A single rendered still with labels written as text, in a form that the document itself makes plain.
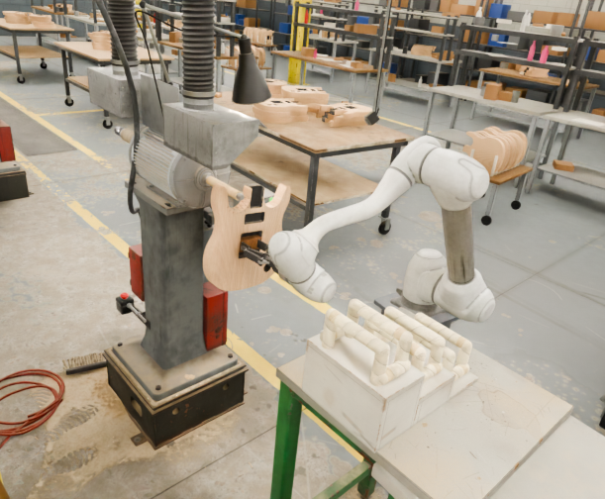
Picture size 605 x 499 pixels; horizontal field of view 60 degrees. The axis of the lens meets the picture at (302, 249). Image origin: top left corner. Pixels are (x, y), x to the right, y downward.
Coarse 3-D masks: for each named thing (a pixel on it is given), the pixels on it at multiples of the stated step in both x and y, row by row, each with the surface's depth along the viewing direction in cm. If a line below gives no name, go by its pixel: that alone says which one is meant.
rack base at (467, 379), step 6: (426, 348) 164; (426, 354) 160; (468, 372) 155; (462, 378) 152; (468, 378) 152; (474, 378) 152; (456, 384) 149; (462, 384) 149; (468, 384) 150; (456, 390) 147; (462, 390) 148; (450, 396) 144
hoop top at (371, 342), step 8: (328, 312) 129; (336, 312) 128; (336, 320) 127; (344, 320) 125; (344, 328) 125; (352, 328) 123; (360, 328) 123; (352, 336) 124; (360, 336) 121; (368, 336) 120; (368, 344) 120; (376, 344) 118; (384, 344) 118; (384, 352) 117
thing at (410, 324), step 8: (392, 312) 146; (400, 312) 145; (400, 320) 144; (408, 320) 143; (408, 328) 142; (416, 328) 140; (424, 328) 140; (424, 336) 139; (432, 336) 137; (440, 336) 137; (432, 344) 137; (440, 344) 136
